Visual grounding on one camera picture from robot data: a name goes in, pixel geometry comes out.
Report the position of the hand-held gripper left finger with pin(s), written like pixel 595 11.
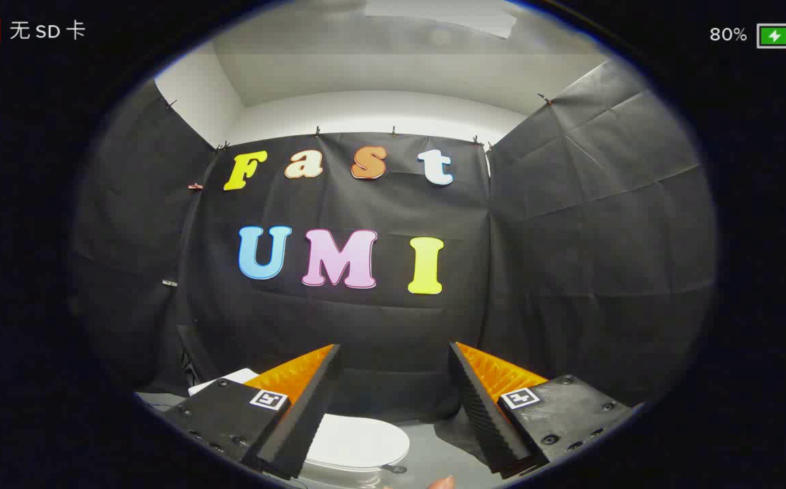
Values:
pixel 298 421

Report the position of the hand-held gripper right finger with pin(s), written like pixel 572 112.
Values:
pixel 491 424

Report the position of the white toilet lid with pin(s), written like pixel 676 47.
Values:
pixel 359 441

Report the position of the black toilet lid pull tab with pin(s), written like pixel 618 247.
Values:
pixel 396 468

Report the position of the white toilet body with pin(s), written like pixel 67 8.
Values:
pixel 230 377

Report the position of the black backdrop cloth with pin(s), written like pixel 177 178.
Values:
pixel 366 326

